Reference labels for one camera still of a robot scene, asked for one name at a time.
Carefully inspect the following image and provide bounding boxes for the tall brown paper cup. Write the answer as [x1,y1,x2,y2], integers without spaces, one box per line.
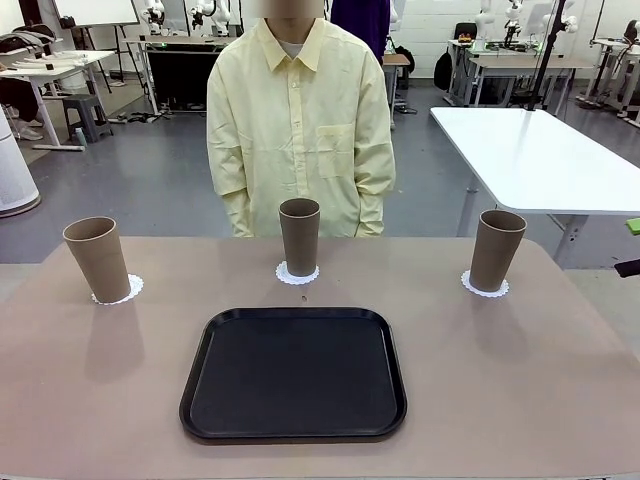
[278,197,321,278]
[62,215,132,305]
[469,209,529,294]

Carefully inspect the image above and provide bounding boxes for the white scalloped paper coaster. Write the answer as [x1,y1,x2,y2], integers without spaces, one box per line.
[459,268,511,300]
[90,273,144,306]
[274,260,321,287]

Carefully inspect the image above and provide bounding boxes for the person's left forearm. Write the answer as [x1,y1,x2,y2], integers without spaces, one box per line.
[355,192,387,239]

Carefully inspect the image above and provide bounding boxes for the grey-top lab desk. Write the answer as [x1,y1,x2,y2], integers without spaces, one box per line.
[582,37,640,119]

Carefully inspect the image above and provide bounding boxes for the black pole stand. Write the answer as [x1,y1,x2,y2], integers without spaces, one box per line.
[522,0,569,112]

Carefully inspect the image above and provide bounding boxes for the black backpack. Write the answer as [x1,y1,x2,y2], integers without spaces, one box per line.
[433,49,454,92]

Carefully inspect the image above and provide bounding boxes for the small brown-top table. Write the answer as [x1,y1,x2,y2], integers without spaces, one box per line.
[382,52,412,129]

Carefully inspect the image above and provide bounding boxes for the person in purple clothes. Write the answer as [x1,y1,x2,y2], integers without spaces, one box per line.
[329,0,391,64]

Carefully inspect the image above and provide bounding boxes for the person in yellow shirt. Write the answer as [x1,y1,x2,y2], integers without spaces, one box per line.
[206,0,397,239]

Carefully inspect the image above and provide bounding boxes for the black plastic tray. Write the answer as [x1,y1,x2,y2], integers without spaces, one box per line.
[178,306,409,442]

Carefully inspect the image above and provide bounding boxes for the black-panelled desk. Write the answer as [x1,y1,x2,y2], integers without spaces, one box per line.
[122,34,236,114]

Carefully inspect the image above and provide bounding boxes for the grey plastic stool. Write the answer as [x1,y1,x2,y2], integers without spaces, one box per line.
[61,93,115,144]

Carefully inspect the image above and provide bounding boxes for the white height-adjustable desk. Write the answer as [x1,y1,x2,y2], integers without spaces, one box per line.
[0,48,117,151]

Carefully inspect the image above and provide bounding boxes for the whiteboard on easel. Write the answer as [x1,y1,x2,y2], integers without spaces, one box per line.
[51,0,142,96]

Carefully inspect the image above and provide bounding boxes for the white cylindrical air purifier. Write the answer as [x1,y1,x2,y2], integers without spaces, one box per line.
[0,107,42,217]

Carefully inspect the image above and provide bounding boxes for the seated person dark trousers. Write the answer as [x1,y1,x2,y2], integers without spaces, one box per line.
[0,74,42,142]

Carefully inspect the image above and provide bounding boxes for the grey bundled jacket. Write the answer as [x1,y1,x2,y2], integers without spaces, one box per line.
[0,27,57,52]

